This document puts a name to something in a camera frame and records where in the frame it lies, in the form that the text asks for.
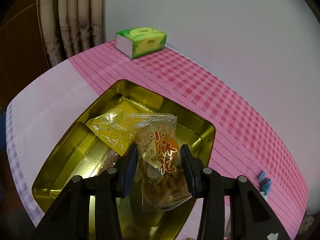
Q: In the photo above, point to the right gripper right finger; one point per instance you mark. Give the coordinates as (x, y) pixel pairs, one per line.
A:
(251, 215)

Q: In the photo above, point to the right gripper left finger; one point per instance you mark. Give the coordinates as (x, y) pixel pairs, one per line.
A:
(68, 216)

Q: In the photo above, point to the small blue candy wrapper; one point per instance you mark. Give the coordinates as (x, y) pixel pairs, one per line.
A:
(265, 183)

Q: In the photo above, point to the yellow foil snack packet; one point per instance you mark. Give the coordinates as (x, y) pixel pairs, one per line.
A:
(110, 127)

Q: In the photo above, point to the fried twist snack bag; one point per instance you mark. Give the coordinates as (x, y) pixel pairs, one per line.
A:
(164, 186)

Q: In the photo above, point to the blue cracker packet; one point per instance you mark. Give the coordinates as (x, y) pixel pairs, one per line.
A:
(264, 195)

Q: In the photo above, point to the orange long snack bag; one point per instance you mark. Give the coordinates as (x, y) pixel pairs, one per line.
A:
(110, 160)

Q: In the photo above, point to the red gold toffee tin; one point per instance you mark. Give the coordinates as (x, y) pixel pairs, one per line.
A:
(81, 152)

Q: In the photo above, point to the pink checked tablecloth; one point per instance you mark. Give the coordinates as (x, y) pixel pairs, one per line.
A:
(40, 114)

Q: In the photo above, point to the green tissue box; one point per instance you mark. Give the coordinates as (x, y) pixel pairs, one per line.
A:
(140, 41)

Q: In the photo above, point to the beige patterned curtain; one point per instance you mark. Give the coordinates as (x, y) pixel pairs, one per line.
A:
(69, 27)

